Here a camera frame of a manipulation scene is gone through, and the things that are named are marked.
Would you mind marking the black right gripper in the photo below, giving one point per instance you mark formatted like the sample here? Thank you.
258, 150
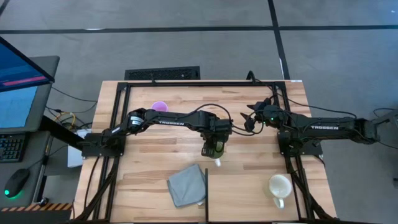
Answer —
269, 116

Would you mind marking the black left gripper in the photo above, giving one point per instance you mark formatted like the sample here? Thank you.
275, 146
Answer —
213, 138

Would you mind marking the pink plastic mug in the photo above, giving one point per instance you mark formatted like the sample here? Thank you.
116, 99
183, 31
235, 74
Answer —
160, 105

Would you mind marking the white ceramic mug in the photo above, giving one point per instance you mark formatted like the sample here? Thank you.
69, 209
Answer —
280, 186

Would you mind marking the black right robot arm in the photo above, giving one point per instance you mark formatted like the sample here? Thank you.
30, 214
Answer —
326, 126

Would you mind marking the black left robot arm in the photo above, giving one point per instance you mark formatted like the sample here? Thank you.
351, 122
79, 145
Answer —
174, 119

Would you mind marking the grey knitted cloth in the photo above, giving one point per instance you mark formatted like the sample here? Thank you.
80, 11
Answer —
186, 186

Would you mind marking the black perforated panel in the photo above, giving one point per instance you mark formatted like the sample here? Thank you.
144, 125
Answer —
161, 74

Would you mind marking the grey stand leg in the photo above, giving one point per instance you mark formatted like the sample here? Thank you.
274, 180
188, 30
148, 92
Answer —
385, 117

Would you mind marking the white box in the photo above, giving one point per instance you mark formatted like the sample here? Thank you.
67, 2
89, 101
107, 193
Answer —
74, 158

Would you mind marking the black desk support bar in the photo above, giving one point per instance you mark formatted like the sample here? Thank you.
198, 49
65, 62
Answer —
59, 130

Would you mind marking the yellow black hazard strip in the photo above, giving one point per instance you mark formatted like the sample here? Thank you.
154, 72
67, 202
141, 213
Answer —
46, 207

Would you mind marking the grey computer desk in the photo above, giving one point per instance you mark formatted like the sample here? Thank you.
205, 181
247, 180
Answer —
34, 161

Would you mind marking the black computer mouse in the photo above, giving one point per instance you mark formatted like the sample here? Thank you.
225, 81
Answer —
17, 182

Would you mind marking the grey framed monitor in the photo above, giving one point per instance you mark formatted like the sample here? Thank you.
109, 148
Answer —
18, 105

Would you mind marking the black backlit keyboard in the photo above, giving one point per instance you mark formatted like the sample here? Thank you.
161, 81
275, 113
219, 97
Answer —
12, 147

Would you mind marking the black monitor blue screen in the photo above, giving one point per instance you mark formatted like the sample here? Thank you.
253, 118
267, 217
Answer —
18, 68

